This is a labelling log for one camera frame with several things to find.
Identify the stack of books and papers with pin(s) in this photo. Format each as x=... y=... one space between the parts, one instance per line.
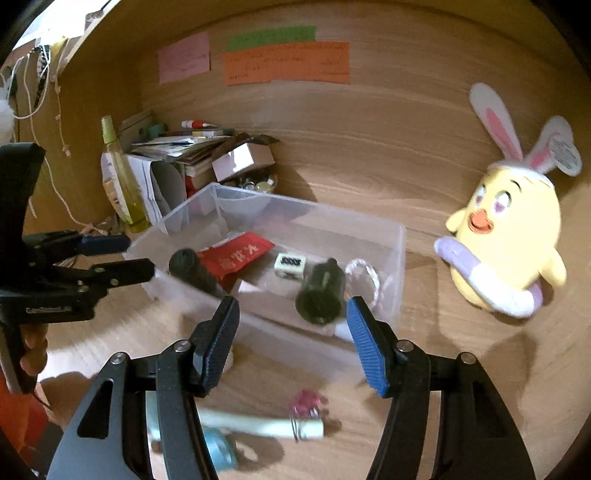
x=180 y=147

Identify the red box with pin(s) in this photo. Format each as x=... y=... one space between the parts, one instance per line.
x=193 y=181

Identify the small white cardboard box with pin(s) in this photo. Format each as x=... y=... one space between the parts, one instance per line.
x=240 y=161

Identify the person's left forearm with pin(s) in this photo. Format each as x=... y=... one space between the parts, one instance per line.
x=23 y=415

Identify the yellow-green spray bottle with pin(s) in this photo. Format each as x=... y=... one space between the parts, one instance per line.
x=131 y=203

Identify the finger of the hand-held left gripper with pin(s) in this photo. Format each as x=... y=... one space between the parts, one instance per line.
x=104 y=243
x=124 y=272

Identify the dark green glass bottle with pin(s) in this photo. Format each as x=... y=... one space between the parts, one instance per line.
x=318 y=295

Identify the pink hair clip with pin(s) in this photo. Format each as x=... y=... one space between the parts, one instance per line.
x=307 y=401

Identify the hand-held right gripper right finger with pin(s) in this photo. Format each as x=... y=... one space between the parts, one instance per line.
x=369 y=350

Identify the pink paper note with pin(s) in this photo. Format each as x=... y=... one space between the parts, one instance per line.
x=184 y=57

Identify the yellow chick plush toy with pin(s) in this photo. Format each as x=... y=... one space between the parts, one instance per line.
x=512 y=221

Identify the clear plastic drawer box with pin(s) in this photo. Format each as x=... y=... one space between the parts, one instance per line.
x=295 y=217

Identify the red tea packet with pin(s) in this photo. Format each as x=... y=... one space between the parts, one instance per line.
x=240 y=256

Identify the orange paper note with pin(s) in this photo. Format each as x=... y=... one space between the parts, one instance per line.
x=286 y=64

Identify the person's left hand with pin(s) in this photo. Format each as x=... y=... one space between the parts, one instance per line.
x=36 y=348

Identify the red white marker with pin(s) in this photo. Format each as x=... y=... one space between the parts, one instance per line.
x=198 y=124

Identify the white tube green print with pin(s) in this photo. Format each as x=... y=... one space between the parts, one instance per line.
x=110 y=184

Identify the white folded papers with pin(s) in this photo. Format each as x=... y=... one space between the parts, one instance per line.
x=152 y=184

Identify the pile of small trinkets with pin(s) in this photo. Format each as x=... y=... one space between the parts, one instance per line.
x=256 y=183

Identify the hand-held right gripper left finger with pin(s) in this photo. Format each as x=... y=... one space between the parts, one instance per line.
x=219 y=350

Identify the green paper note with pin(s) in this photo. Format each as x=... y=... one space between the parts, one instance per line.
x=270 y=38

